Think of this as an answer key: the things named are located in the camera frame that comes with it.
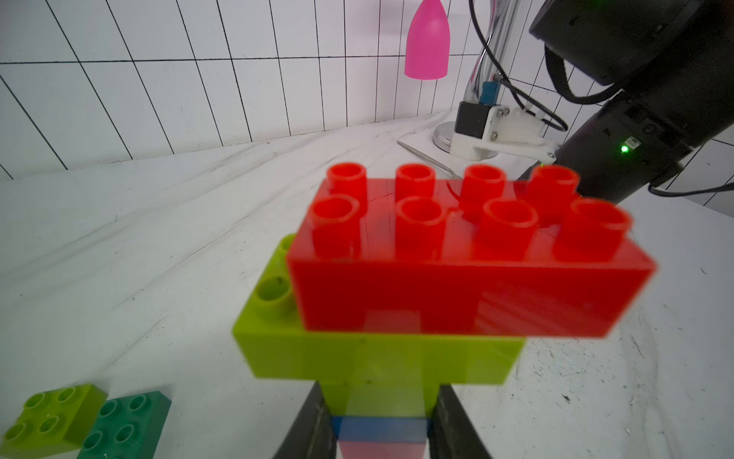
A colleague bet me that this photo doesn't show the blue small lego brick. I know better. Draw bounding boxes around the blue small lego brick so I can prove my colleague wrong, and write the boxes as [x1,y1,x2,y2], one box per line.
[332,416,430,444]

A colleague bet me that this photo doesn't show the pink small lego brick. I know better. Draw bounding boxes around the pink small lego brick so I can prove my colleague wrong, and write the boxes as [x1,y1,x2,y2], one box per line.
[338,441,427,459]

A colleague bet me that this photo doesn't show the pink wine glass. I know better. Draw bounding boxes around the pink wine glass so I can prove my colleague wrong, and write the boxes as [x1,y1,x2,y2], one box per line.
[404,0,451,80]

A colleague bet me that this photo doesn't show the lime small lego brick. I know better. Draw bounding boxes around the lime small lego brick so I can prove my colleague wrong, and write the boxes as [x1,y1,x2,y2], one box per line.
[1,384,108,458]
[319,382,440,418]

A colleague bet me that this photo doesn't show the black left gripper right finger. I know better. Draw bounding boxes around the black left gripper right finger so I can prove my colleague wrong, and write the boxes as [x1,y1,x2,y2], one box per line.
[428,384,492,459]

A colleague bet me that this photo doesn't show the dark green lego brick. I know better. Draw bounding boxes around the dark green lego brick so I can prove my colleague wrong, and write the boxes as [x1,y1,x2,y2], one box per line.
[78,391,171,459]

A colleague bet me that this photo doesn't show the silver fork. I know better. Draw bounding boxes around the silver fork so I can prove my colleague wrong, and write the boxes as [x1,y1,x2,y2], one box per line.
[397,141,461,180]

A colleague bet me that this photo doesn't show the lime long lego brick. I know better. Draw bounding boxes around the lime long lego brick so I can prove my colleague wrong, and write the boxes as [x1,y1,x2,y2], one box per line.
[232,234,526,386]

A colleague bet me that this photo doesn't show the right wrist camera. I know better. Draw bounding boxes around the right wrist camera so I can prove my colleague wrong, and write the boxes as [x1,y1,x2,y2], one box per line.
[449,81,558,164]

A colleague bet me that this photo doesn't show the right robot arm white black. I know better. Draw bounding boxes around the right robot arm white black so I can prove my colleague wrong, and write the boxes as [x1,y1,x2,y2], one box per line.
[529,1,733,203]

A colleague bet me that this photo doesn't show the chrome glass holder stand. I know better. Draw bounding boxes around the chrome glass holder stand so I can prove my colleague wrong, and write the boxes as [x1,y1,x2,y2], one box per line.
[432,1,519,153]

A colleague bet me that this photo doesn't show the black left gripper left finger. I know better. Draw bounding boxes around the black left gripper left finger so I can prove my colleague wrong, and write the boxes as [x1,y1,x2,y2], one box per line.
[273,382,338,459]

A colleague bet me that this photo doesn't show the red lego brick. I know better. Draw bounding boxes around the red lego brick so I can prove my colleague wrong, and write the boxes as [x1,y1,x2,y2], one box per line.
[287,163,657,338]

